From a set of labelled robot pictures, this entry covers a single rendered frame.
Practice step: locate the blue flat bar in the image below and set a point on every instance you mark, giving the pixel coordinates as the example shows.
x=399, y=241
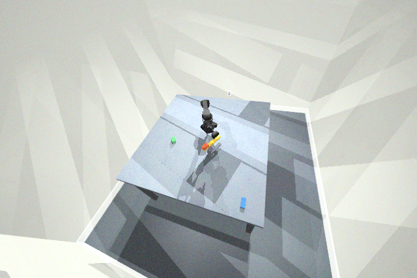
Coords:
x=243, y=202

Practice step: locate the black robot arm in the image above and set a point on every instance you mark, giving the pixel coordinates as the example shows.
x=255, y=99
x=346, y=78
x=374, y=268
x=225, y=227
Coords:
x=207, y=117

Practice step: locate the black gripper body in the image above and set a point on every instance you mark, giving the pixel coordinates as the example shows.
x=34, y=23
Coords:
x=214, y=133

